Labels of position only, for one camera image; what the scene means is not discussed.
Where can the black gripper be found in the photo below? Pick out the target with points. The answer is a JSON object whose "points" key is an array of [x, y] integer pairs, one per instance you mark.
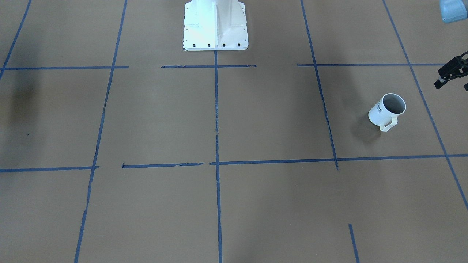
{"points": [[452, 71]]}

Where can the white mug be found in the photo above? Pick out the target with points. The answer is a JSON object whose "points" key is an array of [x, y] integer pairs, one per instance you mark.
{"points": [[386, 111]]}

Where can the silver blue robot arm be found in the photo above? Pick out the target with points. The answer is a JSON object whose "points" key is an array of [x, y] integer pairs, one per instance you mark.
{"points": [[453, 11]]}

